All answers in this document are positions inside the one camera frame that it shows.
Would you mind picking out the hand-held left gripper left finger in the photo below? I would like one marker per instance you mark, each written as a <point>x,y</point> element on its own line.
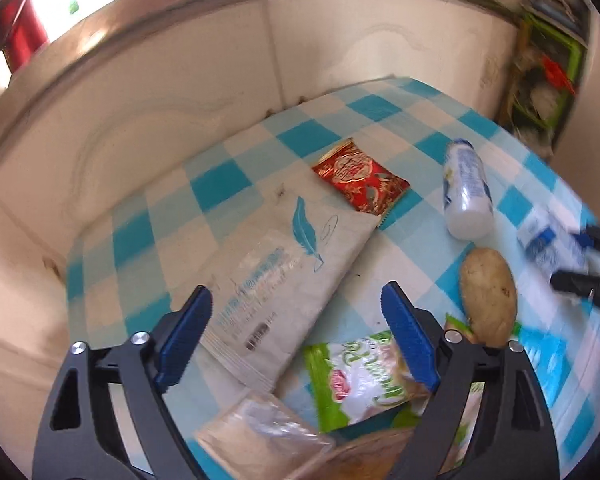
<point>185,340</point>

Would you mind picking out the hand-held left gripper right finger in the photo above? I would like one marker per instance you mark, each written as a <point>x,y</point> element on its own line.
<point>410,340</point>

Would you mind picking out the blue white packet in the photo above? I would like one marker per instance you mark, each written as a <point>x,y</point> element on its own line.
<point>550,245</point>

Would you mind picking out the green snack packet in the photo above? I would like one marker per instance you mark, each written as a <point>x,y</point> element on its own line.
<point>365,380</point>

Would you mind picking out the white feather print mailer bag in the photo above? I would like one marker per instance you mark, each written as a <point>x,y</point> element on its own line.
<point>280,280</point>

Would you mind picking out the red snack packet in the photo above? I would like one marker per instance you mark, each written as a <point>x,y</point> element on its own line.
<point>360,177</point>

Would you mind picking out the brown potato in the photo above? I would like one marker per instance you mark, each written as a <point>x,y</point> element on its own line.
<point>487,290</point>

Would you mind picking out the clear plastic bag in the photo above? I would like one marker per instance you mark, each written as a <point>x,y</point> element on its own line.
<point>260,430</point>

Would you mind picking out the brown food piece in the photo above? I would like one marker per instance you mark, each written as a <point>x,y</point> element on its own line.
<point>360,455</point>

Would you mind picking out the white plastic bottle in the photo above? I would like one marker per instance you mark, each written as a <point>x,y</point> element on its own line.
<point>467,195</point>

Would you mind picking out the blue white checkered tablecloth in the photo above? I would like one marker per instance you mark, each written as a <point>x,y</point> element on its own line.
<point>240,180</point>

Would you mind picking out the red plastic item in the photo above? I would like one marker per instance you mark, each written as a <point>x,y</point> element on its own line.
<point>555,72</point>

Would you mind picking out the green storage rack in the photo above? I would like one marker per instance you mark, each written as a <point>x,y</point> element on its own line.
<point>572,55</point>

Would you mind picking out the white cabinet door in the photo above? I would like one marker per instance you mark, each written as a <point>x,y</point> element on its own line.
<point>380,45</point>
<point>130,120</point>

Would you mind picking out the white kitchen cabinets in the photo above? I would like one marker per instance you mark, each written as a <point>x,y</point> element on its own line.
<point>205,10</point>

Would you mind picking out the red container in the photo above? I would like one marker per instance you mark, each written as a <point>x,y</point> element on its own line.
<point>25,30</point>

